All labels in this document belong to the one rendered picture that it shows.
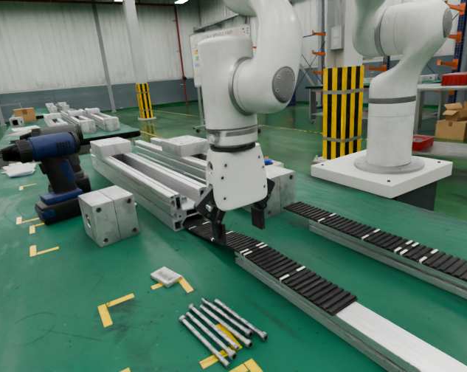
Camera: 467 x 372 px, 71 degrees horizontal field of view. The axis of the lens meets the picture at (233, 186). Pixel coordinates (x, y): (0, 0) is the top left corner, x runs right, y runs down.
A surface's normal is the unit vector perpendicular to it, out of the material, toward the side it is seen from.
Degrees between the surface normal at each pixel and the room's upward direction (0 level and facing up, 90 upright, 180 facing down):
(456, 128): 88
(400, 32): 97
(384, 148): 91
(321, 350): 0
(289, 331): 0
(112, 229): 90
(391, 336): 0
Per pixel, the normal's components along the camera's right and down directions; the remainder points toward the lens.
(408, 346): -0.07, -0.95
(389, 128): -0.41, 0.33
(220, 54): -0.18, 0.33
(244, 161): 0.57, 0.17
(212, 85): -0.61, 0.29
